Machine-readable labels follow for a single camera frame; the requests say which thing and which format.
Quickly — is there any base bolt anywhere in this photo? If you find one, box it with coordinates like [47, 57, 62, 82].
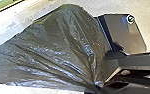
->
[125, 14, 136, 25]

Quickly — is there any black trash bag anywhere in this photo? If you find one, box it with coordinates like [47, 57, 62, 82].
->
[0, 3, 109, 94]

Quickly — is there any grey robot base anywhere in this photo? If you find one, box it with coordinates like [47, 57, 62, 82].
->
[95, 13, 149, 56]

